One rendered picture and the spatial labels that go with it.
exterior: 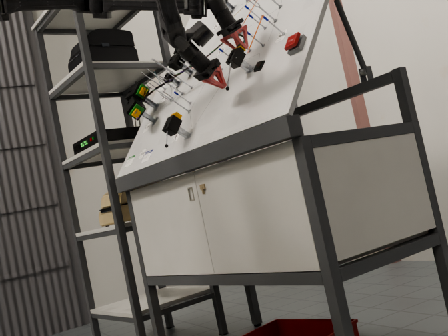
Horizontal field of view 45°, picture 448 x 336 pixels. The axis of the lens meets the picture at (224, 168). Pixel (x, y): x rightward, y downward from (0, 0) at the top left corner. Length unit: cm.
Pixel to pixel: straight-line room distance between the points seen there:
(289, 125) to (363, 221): 39
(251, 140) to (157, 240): 85
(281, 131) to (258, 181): 24
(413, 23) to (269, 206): 223
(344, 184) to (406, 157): 34
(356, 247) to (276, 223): 25
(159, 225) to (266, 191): 72
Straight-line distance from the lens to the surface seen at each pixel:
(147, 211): 240
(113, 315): 283
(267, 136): 163
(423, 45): 366
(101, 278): 424
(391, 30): 384
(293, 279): 172
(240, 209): 185
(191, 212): 210
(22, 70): 431
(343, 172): 170
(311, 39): 175
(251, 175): 177
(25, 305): 411
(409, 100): 204
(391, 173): 188
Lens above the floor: 65
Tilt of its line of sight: 4 degrees up
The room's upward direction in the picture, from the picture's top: 12 degrees counter-clockwise
